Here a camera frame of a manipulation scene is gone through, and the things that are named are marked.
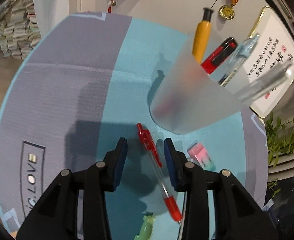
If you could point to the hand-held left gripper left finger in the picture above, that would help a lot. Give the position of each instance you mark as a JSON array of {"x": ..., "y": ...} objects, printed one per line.
[{"x": 119, "y": 165}]

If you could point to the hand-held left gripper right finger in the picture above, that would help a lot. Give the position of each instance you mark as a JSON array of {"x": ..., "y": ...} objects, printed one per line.
[{"x": 172, "y": 165}]

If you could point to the pink and green eraser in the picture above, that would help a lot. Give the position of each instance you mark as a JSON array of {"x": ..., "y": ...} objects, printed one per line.
[{"x": 200, "y": 155}]

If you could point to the red ballpoint pen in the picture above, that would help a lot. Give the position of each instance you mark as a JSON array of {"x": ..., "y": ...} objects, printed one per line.
[{"x": 149, "y": 142}]

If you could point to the frosted plastic cup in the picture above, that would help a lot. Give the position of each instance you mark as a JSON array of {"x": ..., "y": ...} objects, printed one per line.
[{"x": 182, "y": 100}]

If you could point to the green pen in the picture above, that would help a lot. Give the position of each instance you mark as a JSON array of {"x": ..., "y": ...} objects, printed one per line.
[{"x": 145, "y": 227}]

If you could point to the red utility knife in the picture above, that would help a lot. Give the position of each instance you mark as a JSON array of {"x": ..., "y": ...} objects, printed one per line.
[{"x": 219, "y": 55}]

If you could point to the clear pen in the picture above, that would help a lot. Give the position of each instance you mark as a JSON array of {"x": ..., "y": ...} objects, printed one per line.
[
  {"x": 264, "y": 82},
  {"x": 239, "y": 57}
]

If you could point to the yellow marker with black cap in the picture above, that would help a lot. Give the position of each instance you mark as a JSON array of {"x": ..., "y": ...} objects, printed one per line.
[{"x": 202, "y": 37}]

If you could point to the grey and blue tablecloth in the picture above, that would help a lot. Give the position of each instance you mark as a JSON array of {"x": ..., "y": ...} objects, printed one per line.
[{"x": 74, "y": 80}]

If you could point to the green potted plant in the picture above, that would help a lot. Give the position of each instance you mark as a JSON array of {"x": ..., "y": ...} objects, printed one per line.
[{"x": 282, "y": 142}]

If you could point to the framed calligraphy sign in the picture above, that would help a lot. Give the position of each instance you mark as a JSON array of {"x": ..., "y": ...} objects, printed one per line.
[{"x": 278, "y": 42}]

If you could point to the gold medal with striped ribbon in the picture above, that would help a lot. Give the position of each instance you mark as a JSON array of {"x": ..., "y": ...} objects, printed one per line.
[{"x": 226, "y": 12}]

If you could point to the tall stack of papers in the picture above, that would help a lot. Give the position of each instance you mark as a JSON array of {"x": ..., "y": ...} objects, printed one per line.
[{"x": 14, "y": 30}]

